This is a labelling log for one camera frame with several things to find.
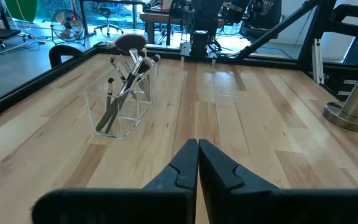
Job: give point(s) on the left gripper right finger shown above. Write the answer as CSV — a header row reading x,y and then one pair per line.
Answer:
x,y
244,205

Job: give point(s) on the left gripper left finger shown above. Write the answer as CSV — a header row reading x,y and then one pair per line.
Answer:
x,y
166,202

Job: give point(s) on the short thin black brush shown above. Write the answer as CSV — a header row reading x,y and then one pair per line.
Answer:
x,y
110,80

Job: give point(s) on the medium round makeup brush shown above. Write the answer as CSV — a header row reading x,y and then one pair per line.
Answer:
x,y
146,64
112,58

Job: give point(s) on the fan makeup brush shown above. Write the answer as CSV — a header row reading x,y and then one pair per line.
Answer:
x,y
130,42

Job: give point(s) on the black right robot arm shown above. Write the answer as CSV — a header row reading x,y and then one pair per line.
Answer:
x,y
202,43

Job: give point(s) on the clear acrylic brush organizer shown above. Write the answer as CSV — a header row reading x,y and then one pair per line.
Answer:
x,y
126,124

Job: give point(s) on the wooden desk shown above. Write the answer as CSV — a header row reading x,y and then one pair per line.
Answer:
x,y
154,17

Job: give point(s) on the person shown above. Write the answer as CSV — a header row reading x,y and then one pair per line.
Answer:
x,y
266,15

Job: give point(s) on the black office chair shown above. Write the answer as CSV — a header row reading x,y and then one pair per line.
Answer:
x,y
106,14

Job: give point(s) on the black floor fan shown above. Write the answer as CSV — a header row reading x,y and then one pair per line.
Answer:
x,y
67,26

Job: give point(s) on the green round panel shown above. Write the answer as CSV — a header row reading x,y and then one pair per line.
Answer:
x,y
22,7

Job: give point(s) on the white metal bracket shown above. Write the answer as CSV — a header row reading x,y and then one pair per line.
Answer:
x,y
317,62

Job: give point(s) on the black rig frame struts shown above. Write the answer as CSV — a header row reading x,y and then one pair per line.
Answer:
x,y
275,29

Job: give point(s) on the black table border rail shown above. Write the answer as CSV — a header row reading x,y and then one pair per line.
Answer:
x,y
11,96

